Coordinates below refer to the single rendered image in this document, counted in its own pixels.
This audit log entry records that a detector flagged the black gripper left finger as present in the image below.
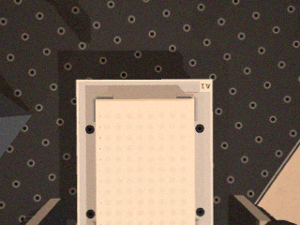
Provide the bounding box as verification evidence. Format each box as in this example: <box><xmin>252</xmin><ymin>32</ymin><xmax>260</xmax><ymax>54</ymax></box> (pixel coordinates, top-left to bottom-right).
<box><xmin>19</xmin><ymin>198</ymin><xmax>67</xmax><ymax>225</ymax></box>

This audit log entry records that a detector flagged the dark grey base plate with grid of holes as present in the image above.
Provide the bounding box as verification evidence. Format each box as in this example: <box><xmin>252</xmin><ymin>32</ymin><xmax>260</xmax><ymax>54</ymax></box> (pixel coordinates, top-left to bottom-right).
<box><xmin>0</xmin><ymin>0</ymin><xmax>300</xmax><ymax>225</ymax></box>

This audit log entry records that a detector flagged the grey benchtop machine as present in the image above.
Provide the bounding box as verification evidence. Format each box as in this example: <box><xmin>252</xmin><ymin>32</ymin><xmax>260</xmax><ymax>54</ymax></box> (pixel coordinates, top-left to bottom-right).
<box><xmin>0</xmin><ymin>93</ymin><xmax>32</xmax><ymax>157</ymax></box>

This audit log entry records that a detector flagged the beige multiwell plate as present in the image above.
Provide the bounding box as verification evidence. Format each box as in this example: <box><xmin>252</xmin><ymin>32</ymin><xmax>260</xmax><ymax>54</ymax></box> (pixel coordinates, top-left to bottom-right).
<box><xmin>96</xmin><ymin>99</ymin><xmax>195</xmax><ymax>225</ymax></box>

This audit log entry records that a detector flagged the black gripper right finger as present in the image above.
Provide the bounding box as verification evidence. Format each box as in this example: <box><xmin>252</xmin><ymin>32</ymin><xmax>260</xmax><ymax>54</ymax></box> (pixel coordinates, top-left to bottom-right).
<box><xmin>228</xmin><ymin>195</ymin><xmax>297</xmax><ymax>225</ymax></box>

